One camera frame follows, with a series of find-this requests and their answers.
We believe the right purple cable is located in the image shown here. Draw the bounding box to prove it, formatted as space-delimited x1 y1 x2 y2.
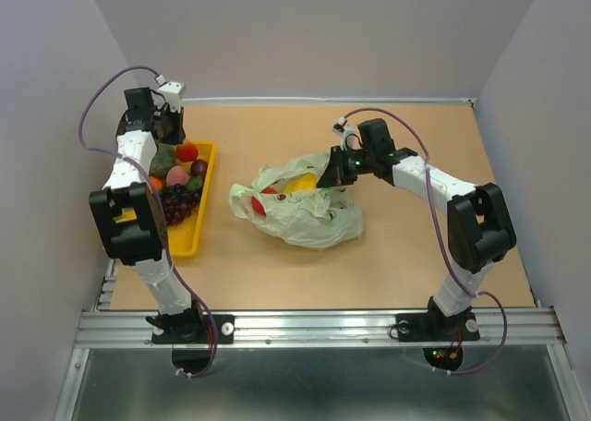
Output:
341 107 508 377

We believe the yellow plastic tray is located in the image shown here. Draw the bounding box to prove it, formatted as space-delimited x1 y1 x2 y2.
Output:
89 132 217 265

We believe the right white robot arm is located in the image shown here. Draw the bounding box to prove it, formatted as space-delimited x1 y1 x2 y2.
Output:
317 117 516 338

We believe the dark red fake plum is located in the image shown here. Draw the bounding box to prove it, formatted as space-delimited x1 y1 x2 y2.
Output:
189 159 208 178

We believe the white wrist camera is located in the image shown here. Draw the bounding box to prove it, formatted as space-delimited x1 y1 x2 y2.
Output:
332 116 358 150
155 75 186 114

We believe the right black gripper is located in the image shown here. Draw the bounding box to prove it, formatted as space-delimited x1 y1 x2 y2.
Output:
316 144 376 187

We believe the pink fake peach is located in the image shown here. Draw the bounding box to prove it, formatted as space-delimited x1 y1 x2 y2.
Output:
165 165 191 186

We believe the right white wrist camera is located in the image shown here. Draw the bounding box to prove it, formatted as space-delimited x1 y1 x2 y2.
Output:
332 116 358 150

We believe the green avocado print plastic bag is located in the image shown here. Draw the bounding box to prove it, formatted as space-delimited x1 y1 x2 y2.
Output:
228 152 364 250

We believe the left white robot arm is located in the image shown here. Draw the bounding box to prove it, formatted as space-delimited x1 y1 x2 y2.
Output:
89 82 208 343

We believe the fake orange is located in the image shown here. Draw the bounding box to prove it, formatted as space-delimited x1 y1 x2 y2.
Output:
150 176 164 192

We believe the red fake grape bunch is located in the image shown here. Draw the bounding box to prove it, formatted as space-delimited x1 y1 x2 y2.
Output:
162 198 197 226

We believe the aluminium mounting rail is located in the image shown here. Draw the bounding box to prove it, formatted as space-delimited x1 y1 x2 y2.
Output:
74 307 566 349

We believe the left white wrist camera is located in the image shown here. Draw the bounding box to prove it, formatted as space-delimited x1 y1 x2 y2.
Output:
155 75 186 114

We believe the yellow fake bell pepper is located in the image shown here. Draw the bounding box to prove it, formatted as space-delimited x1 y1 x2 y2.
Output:
283 173 317 194

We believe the red fake apple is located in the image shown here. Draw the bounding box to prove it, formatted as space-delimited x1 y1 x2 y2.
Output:
250 186 279 217

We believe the dark fake grape bunch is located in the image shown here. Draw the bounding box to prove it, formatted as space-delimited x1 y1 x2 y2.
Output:
159 176 203 204

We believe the green fake melon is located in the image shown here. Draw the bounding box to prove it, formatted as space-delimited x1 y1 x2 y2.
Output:
149 143 177 179

